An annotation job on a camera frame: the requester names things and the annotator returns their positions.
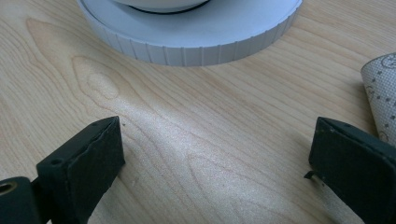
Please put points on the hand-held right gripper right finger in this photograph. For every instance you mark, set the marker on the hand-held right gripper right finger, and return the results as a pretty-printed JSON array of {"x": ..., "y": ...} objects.
[{"x": 351, "y": 168}]

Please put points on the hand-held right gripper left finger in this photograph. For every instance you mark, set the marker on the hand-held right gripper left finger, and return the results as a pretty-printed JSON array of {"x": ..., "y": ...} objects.
[{"x": 81, "y": 168}]

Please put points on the white patterned cloth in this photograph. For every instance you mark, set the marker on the white patterned cloth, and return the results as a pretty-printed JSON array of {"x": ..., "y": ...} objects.
[{"x": 381, "y": 93}]

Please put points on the white round ribbed base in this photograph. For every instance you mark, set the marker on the white round ribbed base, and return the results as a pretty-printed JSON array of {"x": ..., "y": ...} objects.
[{"x": 193, "y": 28}]

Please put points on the white round appliance body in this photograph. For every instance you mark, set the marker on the white round appliance body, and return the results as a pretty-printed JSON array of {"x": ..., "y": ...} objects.
[{"x": 162, "y": 3}]

